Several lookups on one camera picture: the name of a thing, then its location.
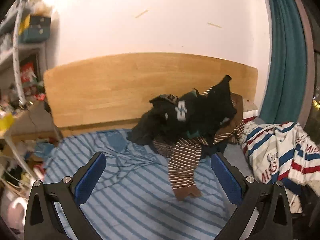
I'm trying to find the blue striped bed sheet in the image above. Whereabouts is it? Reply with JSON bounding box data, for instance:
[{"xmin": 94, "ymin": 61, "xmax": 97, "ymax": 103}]
[{"xmin": 44, "ymin": 129, "xmax": 240, "ymax": 240}]

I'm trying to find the grey shelf unit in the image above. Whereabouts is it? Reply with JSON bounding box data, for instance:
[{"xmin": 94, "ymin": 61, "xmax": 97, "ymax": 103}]
[{"xmin": 0, "ymin": 0, "xmax": 48, "ymax": 88}]

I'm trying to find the black cloth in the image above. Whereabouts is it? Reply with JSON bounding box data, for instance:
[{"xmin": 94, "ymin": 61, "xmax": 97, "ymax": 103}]
[{"xmin": 200, "ymin": 74, "xmax": 237, "ymax": 140}]

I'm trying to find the white red blue printed blanket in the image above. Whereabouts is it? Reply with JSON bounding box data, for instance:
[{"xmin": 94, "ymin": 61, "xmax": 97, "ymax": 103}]
[{"xmin": 239, "ymin": 110, "xmax": 320, "ymax": 214}]

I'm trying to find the white pole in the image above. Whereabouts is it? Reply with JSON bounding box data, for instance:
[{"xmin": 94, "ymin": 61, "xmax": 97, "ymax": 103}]
[{"xmin": 12, "ymin": 0, "xmax": 27, "ymax": 105}]

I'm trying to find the wooden headboard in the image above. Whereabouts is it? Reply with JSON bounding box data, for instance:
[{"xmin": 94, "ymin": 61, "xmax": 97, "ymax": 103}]
[{"xmin": 44, "ymin": 52, "xmax": 258, "ymax": 137}]

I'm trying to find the grey sheet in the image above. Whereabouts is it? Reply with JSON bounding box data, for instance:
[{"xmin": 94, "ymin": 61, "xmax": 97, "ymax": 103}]
[{"xmin": 222, "ymin": 140, "xmax": 253, "ymax": 180}]

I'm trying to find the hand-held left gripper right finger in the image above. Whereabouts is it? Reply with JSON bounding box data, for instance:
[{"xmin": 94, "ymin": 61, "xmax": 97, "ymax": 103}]
[{"xmin": 211, "ymin": 152, "xmax": 293, "ymax": 240}]

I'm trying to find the dark navy cloth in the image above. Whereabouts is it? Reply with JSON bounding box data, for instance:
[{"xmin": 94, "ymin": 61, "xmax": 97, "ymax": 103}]
[{"xmin": 201, "ymin": 144, "xmax": 227, "ymax": 162}]

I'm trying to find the teal curtain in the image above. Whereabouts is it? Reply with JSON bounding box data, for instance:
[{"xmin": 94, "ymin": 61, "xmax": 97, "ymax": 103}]
[{"xmin": 260, "ymin": 0, "xmax": 309, "ymax": 130}]

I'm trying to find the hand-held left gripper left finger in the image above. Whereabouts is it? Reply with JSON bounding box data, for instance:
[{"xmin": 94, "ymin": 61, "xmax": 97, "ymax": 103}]
[{"xmin": 24, "ymin": 152, "xmax": 107, "ymax": 240}]

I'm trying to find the wooden side desk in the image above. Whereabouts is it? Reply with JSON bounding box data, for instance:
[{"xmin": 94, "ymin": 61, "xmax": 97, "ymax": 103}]
[{"xmin": 0, "ymin": 100, "xmax": 60, "ymax": 142}]

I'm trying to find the brown dotted cloth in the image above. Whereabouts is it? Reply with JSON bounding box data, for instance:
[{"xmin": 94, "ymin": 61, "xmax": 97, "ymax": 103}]
[{"xmin": 152, "ymin": 137, "xmax": 178, "ymax": 158}]

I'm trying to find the black patterned knit sweater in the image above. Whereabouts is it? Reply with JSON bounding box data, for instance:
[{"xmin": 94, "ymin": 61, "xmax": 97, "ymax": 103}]
[{"xmin": 127, "ymin": 92, "xmax": 219, "ymax": 145}]

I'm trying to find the teal storage box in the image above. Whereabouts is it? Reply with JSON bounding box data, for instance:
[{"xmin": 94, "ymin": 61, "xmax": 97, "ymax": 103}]
[{"xmin": 20, "ymin": 26, "xmax": 50, "ymax": 43}]

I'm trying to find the brown striped shirt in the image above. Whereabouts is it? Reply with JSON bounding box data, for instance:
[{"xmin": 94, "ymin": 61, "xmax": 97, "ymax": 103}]
[{"xmin": 168, "ymin": 86, "xmax": 247, "ymax": 202}]

